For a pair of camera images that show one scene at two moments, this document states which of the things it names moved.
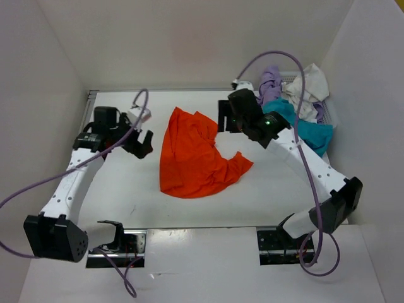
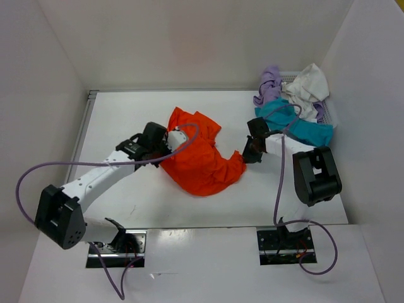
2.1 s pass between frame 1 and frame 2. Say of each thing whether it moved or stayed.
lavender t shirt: stayed
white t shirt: stayed
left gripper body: moved
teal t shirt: stayed
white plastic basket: stayed
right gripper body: moved
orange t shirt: moved
